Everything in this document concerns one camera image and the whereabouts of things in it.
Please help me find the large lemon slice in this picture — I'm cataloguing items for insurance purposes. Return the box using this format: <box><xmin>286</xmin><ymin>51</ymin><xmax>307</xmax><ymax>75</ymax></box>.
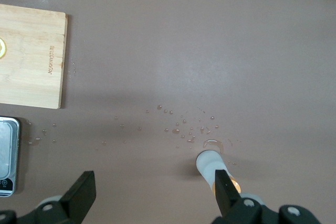
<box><xmin>0</xmin><ymin>37</ymin><xmax>7</xmax><ymax>59</ymax></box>

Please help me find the silver digital kitchen scale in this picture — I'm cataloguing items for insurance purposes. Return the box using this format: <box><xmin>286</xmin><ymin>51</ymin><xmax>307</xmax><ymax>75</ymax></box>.
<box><xmin>0</xmin><ymin>116</ymin><xmax>21</xmax><ymax>198</ymax></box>

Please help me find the wooden cutting board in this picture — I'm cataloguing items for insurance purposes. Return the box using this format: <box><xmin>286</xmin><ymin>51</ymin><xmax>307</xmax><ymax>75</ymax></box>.
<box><xmin>0</xmin><ymin>3</ymin><xmax>69</xmax><ymax>110</ymax></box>

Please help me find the small brown liquid puddle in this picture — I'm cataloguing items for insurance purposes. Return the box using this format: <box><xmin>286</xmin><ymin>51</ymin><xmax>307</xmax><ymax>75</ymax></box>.
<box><xmin>202</xmin><ymin>138</ymin><xmax>224</xmax><ymax>154</ymax></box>

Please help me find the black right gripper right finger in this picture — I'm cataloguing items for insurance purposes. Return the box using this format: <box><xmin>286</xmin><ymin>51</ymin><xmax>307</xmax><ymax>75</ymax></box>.
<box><xmin>209</xmin><ymin>169</ymin><xmax>266</xmax><ymax>224</ymax></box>

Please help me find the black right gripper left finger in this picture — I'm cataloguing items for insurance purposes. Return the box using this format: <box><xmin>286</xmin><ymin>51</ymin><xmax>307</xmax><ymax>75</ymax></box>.
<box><xmin>18</xmin><ymin>170</ymin><xmax>97</xmax><ymax>224</ymax></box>

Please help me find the brown table cover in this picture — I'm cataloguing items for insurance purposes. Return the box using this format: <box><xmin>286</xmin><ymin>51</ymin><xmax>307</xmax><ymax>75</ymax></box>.
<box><xmin>0</xmin><ymin>0</ymin><xmax>336</xmax><ymax>224</ymax></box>

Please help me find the translucent squeeze bottle orange cap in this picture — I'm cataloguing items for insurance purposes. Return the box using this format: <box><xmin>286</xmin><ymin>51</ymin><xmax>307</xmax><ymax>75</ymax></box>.
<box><xmin>195</xmin><ymin>150</ymin><xmax>242</xmax><ymax>198</ymax></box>

